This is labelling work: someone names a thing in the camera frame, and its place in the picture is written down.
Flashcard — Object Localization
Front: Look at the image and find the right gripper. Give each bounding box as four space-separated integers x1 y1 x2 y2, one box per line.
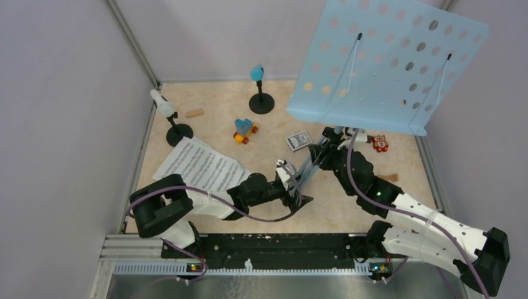
309 138 356 197

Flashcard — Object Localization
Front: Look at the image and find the blue microphone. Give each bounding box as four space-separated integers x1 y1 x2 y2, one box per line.
248 64 275 115

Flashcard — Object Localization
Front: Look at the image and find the light blue music stand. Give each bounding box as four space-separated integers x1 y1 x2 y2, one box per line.
285 0 491 189

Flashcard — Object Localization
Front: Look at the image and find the sheet music page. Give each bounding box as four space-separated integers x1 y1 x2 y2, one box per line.
153 138 251 192

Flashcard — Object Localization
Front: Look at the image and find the white microphone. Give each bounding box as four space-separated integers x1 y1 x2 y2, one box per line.
150 89 194 147

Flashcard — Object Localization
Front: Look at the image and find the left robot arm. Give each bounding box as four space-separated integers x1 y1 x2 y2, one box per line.
126 169 313 258

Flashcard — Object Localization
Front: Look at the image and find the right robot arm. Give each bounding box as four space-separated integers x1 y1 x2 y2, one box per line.
309 141 511 297

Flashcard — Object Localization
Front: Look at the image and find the blue playing card deck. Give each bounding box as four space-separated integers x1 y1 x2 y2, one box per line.
285 130 313 152

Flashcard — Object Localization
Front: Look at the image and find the red owl toy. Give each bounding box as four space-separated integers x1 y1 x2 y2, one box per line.
372 135 389 153

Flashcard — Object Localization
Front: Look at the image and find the blue toy train block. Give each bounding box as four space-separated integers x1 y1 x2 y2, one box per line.
233 118 258 144

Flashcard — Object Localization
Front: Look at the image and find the light wooden block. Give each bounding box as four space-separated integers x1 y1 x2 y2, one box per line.
185 108 205 118

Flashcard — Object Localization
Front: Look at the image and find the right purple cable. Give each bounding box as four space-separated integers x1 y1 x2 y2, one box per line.
346 128 492 299

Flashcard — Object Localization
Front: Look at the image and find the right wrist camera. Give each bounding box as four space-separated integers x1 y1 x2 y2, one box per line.
337 129 369 150

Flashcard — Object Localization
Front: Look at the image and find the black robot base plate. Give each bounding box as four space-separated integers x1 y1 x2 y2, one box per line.
186 233 397 270

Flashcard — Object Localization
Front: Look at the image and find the aluminium frame rail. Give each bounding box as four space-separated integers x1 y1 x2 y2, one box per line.
88 0 166 299

